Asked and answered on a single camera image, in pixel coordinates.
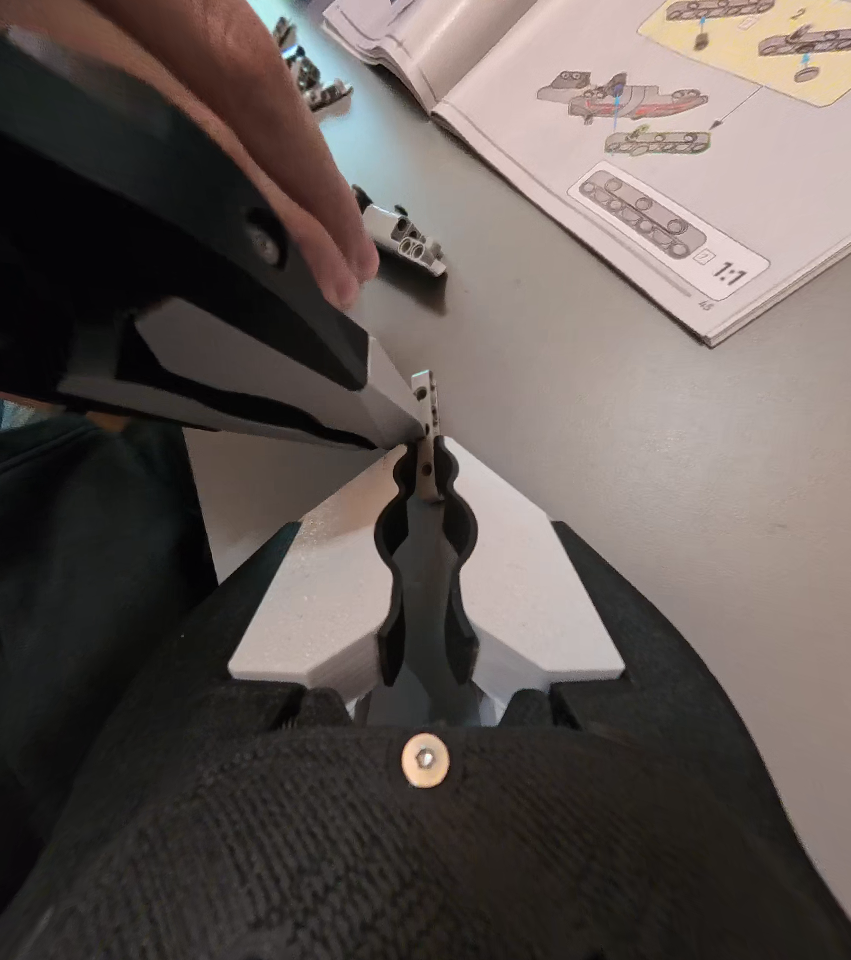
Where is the open instruction booklet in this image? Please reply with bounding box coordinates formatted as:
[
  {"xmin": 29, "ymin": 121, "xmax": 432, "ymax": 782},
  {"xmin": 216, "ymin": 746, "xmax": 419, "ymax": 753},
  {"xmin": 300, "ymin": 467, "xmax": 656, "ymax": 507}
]
[{"xmin": 320, "ymin": 0, "xmax": 851, "ymax": 348}]

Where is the light grey toy connector block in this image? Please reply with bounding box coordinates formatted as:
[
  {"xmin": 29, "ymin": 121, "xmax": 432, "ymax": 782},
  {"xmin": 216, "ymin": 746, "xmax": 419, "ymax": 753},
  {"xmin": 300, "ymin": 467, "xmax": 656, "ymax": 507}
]
[{"xmin": 352, "ymin": 183, "xmax": 448, "ymax": 278}]

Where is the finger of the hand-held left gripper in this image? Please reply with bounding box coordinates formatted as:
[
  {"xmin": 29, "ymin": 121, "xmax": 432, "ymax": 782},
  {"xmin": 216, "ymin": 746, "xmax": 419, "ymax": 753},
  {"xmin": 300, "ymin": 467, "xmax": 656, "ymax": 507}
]
[
  {"xmin": 56, "ymin": 371, "xmax": 382, "ymax": 453},
  {"xmin": 116, "ymin": 296, "xmax": 428, "ymax": 448}
]

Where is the light grey toy beam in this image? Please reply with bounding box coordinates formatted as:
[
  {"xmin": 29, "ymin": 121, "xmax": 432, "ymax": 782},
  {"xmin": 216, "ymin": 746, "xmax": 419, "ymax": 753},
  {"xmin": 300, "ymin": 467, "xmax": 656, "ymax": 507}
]
[{"xmin": 409, "ymin": 369, "xmax": 448, "ymax": 502}]

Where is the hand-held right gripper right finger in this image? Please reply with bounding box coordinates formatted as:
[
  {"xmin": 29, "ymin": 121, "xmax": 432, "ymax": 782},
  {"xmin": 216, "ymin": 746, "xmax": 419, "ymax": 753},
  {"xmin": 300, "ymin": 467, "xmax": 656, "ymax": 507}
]
[{"xmin": 433, "ymin": 435, "xmax": 627, "ymax": 717}]

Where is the person's left hand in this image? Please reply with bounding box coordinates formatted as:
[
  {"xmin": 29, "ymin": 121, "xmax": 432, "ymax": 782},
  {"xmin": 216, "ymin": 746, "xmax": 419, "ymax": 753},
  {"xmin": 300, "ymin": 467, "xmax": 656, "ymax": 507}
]
[{"xmin": 90, "ymin": 0, "xmax": 380, "ymax": 309}]

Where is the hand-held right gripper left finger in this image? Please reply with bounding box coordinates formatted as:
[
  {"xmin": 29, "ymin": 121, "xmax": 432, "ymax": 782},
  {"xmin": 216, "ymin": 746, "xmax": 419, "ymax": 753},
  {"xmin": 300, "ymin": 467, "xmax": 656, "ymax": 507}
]
[{"xmin": 227, "ymin": 444, "xmax": 421, "ymax": 717}]

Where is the person's dark clothing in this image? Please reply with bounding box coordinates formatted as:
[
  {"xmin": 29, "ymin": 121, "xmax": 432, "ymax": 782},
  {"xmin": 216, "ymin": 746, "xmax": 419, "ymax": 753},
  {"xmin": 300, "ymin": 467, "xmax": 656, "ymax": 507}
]
[{"xmin": 0, "ymin": 411, "xmax": 220, "ymax": 960}]

